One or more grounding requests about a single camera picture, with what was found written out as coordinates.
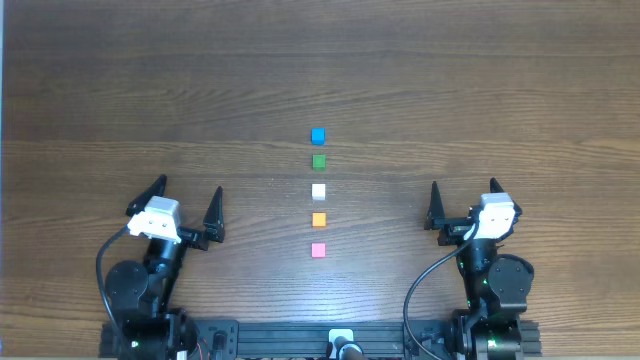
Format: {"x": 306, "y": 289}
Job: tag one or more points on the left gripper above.
{"x": 196, "y": 238}

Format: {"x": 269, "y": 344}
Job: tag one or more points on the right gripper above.
{"x": 455, "y": 231}

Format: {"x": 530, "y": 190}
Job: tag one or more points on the orange cube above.
{"x": 319, "y": 220}

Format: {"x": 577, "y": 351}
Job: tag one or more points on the green cube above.
{"x": 319, "y": 162}

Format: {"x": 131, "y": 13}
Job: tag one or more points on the pink cube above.
{"x": 318, "y": 250}

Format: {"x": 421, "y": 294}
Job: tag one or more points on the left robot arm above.
{"x": 130, "y": 287}

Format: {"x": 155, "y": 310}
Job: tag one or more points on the white cube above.
{"x": 318, "y": 191}

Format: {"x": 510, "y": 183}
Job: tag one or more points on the blue cube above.
{"x": 318, "y": 136}

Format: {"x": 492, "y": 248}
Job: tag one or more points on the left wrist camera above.
{"x": 157, "y": 217}

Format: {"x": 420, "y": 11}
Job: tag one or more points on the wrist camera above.
{"x": 157, "y": 217}
{"x": 495, "y": 215}

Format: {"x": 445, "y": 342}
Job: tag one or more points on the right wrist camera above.
{"x": 495, "y": 215}

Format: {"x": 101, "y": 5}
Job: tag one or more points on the mounting rail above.
{"x": 290, "y": 340}

